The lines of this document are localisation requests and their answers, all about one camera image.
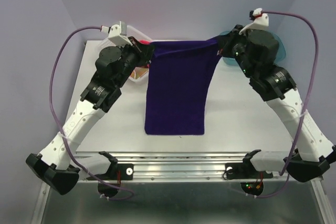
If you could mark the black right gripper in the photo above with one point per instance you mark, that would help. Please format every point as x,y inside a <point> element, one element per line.
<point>227,43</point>

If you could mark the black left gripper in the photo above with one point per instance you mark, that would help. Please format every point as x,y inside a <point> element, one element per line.
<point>143,51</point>

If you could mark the purple towel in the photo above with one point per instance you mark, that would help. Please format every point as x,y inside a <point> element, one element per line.
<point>179,77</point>

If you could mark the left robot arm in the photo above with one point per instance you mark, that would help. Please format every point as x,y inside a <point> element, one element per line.
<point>55,164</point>

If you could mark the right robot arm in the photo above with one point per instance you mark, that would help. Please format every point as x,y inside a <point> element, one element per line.
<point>311,153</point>

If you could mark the pink towel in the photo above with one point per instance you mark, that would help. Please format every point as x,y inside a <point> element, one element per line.
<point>145,42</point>

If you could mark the white plastic mesh basket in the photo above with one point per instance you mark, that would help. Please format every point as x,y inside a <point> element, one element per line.
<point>139,73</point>

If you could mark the teal translucent plastic bin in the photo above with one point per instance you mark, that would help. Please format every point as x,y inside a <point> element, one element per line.
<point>281,54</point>

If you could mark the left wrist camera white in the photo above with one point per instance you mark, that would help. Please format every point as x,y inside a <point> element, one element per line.
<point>117,35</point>

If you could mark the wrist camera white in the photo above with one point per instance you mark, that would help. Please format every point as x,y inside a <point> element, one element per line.
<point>117,35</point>
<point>259,21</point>

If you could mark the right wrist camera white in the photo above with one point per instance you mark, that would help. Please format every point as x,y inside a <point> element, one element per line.
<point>259,21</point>

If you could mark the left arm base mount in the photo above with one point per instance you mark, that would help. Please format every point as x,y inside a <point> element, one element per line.
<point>107,167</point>

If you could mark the aluminium mounting rail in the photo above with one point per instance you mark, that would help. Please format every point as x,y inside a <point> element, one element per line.
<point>196,166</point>

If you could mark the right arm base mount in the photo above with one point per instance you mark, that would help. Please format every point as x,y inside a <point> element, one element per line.
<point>245,169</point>

